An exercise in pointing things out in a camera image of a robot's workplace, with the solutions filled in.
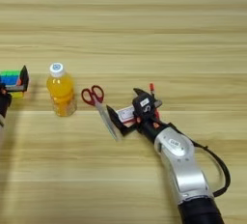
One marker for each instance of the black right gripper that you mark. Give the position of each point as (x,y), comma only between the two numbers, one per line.
(149,128)

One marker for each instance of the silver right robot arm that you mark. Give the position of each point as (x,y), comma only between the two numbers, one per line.
(183,163)

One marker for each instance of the orange juice bottle white cap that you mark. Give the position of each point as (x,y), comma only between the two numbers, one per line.
(61,89)

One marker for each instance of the colourful puzzle cube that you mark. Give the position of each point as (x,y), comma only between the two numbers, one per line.
(9,77)

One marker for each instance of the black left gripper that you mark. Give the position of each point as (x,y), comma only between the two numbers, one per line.
(5,104)

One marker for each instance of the red and white card box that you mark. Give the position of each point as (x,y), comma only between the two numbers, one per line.
(126,114)

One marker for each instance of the red and black pen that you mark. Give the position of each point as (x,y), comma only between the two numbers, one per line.
(151,88)

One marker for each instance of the right gripper's labelled black box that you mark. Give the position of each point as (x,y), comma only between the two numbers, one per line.
(143,107)

